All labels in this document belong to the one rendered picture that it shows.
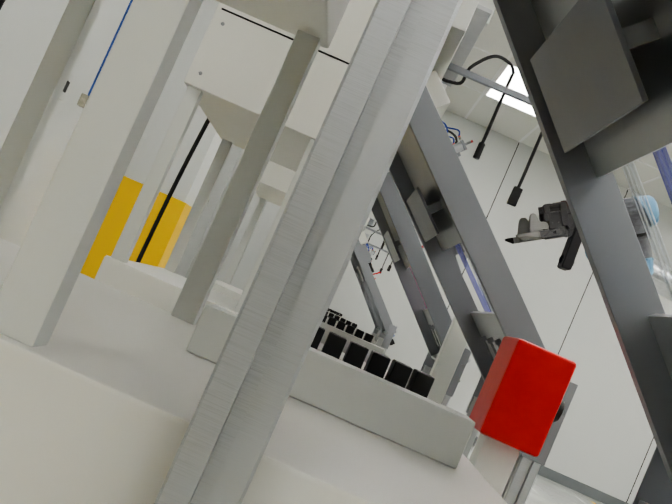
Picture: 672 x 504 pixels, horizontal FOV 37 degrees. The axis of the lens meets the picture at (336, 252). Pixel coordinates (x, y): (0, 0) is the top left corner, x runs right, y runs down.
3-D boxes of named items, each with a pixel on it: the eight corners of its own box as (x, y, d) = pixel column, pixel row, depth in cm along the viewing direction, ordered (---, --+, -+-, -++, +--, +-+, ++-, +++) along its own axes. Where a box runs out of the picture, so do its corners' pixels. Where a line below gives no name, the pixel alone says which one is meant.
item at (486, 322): (495, 380, 266) (506, 375, 266) (549, 404, 200) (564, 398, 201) (465, 314, 267) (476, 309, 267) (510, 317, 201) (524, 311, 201)
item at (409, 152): (429, 256, 268) (447, 249, 268) (462, 241, 202) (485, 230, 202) (379, 145, 270) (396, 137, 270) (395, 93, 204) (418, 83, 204)
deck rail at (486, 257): (540, 415, 200) (568, 402, 200) (542, 416, 198) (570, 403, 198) (394, 93, 204) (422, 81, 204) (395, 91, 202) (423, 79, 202)
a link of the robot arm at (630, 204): (662, 230, 236) (658, 194, 234) (616, 237, 235) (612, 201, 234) (651, 226, 243) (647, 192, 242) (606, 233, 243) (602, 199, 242)
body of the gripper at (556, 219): (534, 208, 243) (583, 200, 243) (540, 243, 242) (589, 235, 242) (541, 204, 235) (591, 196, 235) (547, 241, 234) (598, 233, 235)
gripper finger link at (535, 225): (512, 216, 231) (539, 213, 237) (516, 241, 231) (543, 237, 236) (522, 213, 229) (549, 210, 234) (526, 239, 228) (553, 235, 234)
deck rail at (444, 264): (487, 387, 268) (508, 378, 268) (488, 388, 266) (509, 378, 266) (378, 146, 271) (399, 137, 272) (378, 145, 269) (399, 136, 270)
